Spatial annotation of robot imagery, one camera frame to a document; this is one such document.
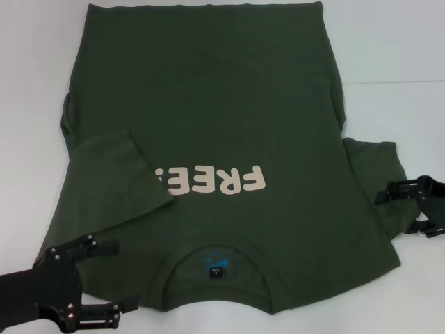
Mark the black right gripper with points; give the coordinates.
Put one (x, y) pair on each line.
(434, 202)

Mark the dark green FREE! t-shirt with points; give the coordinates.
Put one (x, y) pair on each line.
(222, 104)

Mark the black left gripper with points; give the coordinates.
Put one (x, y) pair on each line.
(38, 299)

